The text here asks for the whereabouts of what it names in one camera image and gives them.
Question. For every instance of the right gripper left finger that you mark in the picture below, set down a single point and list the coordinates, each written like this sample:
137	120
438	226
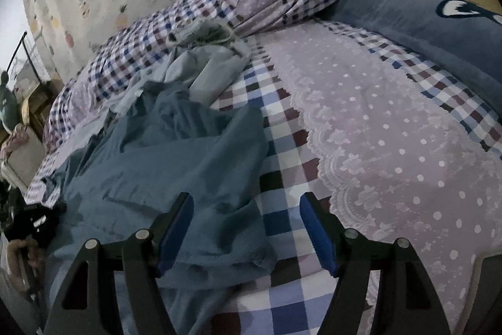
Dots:
106	280

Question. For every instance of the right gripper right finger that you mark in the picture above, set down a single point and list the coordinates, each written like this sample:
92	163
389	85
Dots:
407	302

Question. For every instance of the dark blue shirt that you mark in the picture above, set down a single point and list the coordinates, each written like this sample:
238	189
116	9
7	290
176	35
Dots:
126	176

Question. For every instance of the black clothes rack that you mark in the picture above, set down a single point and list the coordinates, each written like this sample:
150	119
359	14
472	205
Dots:
21	57

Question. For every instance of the plaid bed sheet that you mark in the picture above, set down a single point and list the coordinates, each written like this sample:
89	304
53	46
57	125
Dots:
390	143

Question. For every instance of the pink bag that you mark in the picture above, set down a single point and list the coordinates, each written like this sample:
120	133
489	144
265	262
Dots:
18	138

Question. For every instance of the green plush toy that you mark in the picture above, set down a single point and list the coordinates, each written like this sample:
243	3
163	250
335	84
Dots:
9	107

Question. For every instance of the light grey-blue garment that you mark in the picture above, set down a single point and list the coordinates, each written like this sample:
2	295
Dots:
205	56

